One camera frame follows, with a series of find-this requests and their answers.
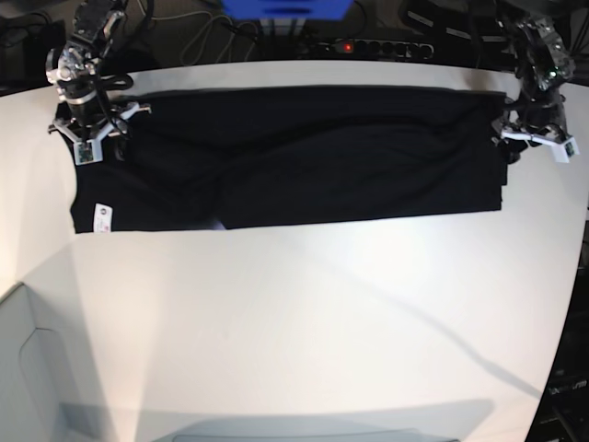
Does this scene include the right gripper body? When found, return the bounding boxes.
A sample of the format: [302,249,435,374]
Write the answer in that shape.
[48,101,152,143]

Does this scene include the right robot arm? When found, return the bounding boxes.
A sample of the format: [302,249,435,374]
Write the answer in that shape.
[45,1,151,155]

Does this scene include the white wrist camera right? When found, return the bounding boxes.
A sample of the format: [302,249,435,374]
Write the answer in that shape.
[73,139,103,166]

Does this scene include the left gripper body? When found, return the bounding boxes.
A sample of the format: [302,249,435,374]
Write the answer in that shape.
[491,99,573,145]

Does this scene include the black T-shirt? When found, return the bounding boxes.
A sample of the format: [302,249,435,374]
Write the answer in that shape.
[70,87,507,234]

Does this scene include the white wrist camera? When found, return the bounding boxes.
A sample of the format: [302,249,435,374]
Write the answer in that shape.
[73,139,103,166]
[551,136,580,164]

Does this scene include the blue box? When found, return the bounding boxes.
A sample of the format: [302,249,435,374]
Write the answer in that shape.
[222,0,353,20]

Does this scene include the black power strip red light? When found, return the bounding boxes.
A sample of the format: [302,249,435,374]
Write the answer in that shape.
[318,39,435,60]

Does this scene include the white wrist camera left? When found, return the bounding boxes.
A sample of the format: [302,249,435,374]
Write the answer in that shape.
[551,136,580,164]

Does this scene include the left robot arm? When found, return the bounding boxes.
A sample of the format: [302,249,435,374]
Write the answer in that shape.
[493,1,583,165]

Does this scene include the white garment label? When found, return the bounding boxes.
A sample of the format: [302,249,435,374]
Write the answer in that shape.
[93,204,113,233]

